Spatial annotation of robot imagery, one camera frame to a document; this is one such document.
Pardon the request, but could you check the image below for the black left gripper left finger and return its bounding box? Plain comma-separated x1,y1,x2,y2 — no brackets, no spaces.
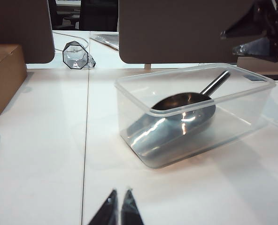
86,189,119,225

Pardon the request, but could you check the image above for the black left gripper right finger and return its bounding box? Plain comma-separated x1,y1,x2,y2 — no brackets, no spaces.
120,187,145,225

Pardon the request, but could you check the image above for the metal ice scoop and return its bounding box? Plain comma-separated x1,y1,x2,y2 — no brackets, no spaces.
126,70,232,165

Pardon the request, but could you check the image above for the brown cardboard box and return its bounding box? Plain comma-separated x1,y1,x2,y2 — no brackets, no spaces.
0,44,28,118

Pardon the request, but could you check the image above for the flat brown cardboard piece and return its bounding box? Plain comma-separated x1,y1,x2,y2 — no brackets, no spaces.
236,55,278,76

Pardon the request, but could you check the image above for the wide brown desk partition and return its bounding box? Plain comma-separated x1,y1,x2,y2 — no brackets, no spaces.
118,0,257,65

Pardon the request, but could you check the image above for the transparent plastic storage container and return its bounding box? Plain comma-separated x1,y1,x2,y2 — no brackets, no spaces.
115,62,277,170

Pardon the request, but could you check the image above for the clear plastic bag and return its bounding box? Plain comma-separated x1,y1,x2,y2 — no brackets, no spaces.
93,32,120,51

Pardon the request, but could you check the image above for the octagonal clear drinking glass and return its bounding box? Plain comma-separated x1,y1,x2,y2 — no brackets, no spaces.
62,40,98,70

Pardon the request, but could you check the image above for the brown rounded desk partition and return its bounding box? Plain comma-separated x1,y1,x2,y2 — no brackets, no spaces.
0,0,56,65

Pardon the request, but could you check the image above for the thin white cable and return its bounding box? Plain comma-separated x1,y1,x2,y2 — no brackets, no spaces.
52,31,91,53

